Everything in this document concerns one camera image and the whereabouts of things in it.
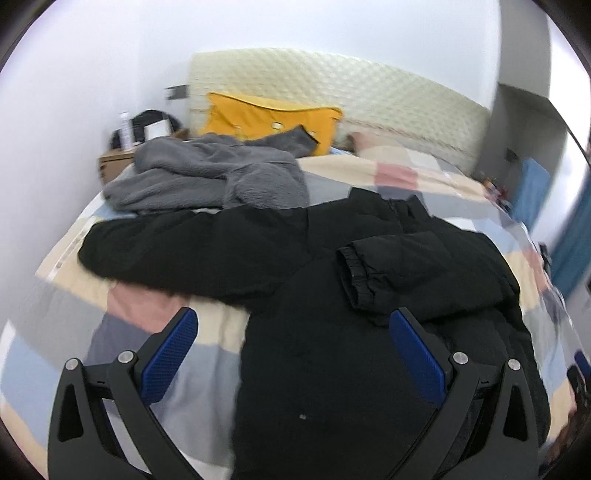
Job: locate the checkered bed sheet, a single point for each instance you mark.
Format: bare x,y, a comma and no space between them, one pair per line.
138,323

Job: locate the black jacket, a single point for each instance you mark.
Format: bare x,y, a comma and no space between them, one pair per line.
332,295

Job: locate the wooden nightstand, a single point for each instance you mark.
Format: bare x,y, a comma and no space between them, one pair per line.
115,164

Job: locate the black bag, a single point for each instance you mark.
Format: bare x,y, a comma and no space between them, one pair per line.
147,122

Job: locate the cream padded headboard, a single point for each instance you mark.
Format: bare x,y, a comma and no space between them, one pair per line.
351,97

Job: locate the blue cloth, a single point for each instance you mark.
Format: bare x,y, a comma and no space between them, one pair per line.
531,189

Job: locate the white box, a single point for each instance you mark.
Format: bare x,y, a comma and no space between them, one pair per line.
156,130

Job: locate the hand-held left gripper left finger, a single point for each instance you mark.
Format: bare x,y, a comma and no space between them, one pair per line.
167,350

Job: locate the grey fleece jacket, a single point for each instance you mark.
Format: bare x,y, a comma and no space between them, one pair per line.
207,177

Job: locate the yellow pillow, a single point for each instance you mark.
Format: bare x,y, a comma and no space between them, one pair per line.
272,121

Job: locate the blue curtain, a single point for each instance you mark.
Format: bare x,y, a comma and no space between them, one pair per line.
571,244

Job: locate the white bottle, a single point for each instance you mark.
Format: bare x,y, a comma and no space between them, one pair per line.
124,131

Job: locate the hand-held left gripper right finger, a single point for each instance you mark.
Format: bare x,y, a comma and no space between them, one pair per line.
419,354

